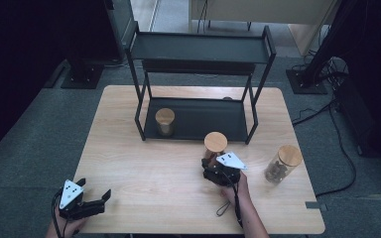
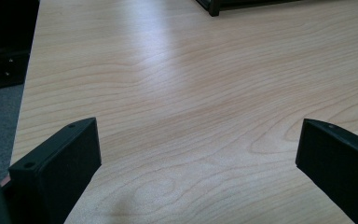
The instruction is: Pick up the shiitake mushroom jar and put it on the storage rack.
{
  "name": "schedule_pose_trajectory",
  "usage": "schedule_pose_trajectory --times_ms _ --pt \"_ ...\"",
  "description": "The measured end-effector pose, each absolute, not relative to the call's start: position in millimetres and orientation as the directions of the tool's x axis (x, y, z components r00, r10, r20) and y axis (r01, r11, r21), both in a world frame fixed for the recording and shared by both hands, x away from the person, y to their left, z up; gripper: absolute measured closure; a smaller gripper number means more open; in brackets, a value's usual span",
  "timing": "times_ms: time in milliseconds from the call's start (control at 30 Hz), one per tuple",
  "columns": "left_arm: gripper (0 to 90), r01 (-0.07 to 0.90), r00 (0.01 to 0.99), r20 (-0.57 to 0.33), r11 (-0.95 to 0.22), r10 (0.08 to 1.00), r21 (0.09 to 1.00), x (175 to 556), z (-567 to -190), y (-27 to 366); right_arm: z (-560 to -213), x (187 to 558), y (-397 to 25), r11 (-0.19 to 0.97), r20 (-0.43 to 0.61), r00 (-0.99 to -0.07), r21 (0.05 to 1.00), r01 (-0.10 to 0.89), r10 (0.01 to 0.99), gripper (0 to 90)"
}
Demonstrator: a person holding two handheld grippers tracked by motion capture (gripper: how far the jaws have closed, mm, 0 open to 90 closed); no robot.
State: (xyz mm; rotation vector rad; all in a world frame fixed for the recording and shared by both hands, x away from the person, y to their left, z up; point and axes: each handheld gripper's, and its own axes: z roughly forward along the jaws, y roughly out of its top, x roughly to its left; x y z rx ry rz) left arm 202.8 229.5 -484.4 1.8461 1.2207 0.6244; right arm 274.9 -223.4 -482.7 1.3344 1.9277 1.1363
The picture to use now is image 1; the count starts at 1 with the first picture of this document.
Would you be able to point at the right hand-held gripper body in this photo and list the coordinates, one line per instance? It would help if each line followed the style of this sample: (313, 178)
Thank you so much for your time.
(231, 161)

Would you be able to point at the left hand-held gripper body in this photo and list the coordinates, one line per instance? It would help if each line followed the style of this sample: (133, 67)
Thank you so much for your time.
(71, 195)

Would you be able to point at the black metal two-tier shelf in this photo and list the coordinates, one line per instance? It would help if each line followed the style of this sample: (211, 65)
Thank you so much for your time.
(205, 119)

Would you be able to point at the glass jar with nuts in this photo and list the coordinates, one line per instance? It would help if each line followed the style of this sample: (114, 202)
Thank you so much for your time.
(286, 158)

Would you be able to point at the person's right hand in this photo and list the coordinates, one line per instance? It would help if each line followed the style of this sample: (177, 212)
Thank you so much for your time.
(241, 191)

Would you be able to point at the person's left hand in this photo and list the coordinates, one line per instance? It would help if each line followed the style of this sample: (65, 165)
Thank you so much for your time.
(66, 228)

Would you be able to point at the black stand with square base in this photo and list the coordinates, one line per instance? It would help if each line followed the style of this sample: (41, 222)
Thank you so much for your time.
(82, 77)

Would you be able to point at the black box on floor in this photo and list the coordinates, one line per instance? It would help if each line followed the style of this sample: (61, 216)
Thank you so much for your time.
(360, 115)

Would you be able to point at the beige cabinet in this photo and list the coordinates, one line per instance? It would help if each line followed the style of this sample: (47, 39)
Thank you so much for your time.
(261, 10)

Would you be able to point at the grey metal panel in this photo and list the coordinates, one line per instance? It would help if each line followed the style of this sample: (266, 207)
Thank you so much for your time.
(120, 23)

